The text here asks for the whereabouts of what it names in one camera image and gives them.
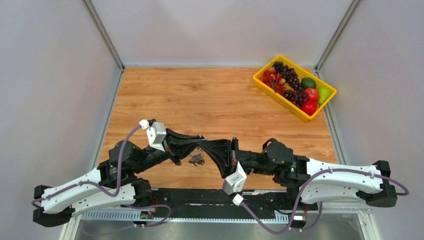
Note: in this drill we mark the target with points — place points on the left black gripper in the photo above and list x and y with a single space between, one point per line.
179 145

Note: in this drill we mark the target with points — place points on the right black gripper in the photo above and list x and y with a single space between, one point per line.
225 153

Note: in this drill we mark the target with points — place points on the metal keyring with keys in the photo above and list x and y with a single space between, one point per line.
196 157

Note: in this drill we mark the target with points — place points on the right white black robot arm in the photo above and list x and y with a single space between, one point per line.
306 180

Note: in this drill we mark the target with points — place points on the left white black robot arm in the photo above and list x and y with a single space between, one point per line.
113 183

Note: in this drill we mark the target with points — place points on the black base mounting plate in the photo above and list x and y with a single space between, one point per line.
215 204

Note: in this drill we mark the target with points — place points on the red strawberries cluster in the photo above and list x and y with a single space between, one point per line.
274 80

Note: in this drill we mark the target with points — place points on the dark grape bunch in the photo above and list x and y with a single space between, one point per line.
294 92

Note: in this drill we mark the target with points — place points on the red round fruit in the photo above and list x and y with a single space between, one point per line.
309 107

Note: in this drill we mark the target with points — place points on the red apple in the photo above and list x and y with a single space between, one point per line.
313 94

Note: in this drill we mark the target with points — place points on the green lime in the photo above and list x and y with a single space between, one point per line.
308 82

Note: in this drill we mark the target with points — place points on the green pear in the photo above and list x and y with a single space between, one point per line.
324 93

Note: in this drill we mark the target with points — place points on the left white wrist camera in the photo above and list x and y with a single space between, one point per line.
156 133

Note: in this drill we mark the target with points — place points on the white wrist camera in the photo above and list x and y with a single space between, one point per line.
156 133
233 184

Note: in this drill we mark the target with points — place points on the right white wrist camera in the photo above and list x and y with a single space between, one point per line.
233 184

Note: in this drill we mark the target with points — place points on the aluminium rail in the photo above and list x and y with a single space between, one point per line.
121 213

